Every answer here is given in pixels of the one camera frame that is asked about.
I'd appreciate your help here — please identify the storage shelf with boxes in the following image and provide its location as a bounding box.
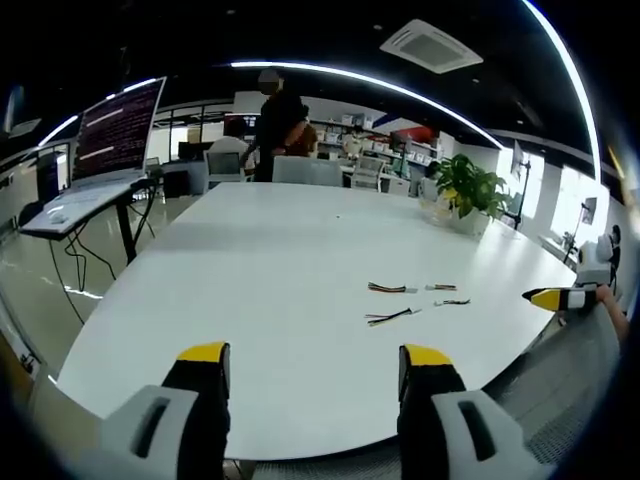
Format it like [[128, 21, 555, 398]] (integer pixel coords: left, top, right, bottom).
[[307, 113, 446, 169]]

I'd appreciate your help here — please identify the black tripod stand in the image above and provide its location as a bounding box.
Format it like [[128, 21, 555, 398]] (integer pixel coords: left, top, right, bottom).
[[505, 139, 532, 232]]

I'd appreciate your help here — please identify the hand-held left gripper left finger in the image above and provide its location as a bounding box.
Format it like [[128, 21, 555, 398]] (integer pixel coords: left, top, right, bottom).
[[99, 341, 232, 480]]

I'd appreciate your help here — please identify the white office chair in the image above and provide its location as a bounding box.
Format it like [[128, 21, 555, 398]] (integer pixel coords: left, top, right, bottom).
[[202, 148, 249, 195], [272, 155, 345, 189], [350, 155, 387, 192]]

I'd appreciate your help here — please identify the wide multicolour JST connector cable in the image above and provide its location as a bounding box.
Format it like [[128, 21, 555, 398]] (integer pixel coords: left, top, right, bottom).
[[367, 281, 421, 296]]

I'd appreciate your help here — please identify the open white laptop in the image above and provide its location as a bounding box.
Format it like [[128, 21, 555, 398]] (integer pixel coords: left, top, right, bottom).
[[19, 76, 168, 237]]

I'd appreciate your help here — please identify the grey mesh office chair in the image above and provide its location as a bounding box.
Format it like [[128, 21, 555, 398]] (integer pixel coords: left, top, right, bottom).
[[479, 298, 624, 480]]

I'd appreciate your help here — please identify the black-legged standing desk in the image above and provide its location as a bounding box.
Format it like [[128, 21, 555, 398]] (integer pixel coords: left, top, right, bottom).
[[18, 179, 161, 266]]

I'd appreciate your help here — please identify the ceiling air conditioner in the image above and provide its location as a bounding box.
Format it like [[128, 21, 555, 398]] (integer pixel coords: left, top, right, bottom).
[[378, 18, 485, 76]]

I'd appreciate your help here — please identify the long thin JST connector cable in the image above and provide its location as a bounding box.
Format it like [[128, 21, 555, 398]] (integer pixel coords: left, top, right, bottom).
[[364, 306, 423, 327]]

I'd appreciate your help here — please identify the potted green plant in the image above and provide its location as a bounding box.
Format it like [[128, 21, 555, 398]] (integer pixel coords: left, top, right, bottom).
[[418, 152, 513, 237]]

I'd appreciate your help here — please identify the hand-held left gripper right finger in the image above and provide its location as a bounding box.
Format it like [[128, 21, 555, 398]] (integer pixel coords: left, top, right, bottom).
[[397, 343, 551, 480]]

